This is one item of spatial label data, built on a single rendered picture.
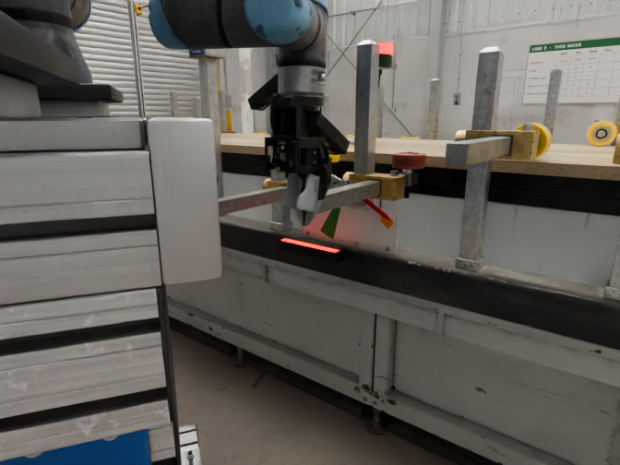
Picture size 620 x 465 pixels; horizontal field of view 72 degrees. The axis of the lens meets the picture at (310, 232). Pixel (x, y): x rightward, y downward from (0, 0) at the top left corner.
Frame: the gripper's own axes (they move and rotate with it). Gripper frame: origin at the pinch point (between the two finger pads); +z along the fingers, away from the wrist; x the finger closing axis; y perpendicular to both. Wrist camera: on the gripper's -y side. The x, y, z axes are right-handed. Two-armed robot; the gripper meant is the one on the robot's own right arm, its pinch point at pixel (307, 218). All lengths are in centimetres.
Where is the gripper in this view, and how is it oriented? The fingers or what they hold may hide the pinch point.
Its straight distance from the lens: 74.3
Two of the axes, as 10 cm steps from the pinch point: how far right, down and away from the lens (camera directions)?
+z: -0.2, 9.7, 2.4
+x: 8.0, 1.6, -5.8
